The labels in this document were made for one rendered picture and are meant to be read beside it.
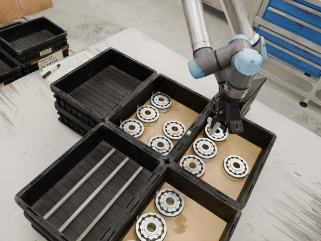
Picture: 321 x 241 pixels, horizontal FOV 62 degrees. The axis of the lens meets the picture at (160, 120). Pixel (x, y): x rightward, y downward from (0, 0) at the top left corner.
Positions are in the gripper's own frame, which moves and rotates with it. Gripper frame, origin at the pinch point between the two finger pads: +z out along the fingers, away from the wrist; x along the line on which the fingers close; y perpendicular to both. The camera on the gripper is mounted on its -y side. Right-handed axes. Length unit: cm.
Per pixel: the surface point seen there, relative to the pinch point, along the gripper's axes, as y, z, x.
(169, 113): 23.4, 12.1, 11.2
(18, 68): 108, 48, 89
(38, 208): -12, 12, 67
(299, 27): 121, 28, -142
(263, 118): 23, 25, -46
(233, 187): -17.5, 12.1, -3.0
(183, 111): 24.0, 12.1, 4.4
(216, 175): -11.4, 12.1, 2.0
